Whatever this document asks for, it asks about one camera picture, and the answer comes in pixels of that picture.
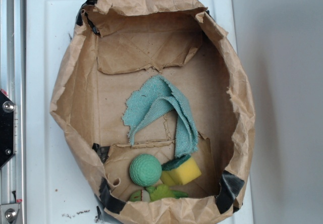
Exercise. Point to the teal woven cloth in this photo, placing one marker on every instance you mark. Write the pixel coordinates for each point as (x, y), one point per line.
(154, 99)

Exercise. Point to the green dimpled ball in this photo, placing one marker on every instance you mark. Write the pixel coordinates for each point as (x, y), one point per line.
(145, 170)

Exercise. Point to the white plastic bin lid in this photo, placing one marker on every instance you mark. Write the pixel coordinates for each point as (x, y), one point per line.
(57, 191)

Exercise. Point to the black metal bracket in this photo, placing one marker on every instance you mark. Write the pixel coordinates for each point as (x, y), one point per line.
(7, 129)

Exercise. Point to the yellow sponge with green scourer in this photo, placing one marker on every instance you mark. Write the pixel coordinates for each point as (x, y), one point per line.
(180, 171)

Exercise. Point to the brown paper bag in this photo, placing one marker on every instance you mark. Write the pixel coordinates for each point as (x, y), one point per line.
(117, 46)

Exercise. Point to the green plush frog toy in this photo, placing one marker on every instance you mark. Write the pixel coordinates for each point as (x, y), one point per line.
(151, 194)

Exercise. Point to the aluminium frame rail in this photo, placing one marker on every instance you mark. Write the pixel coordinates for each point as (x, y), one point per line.
(13, 55)

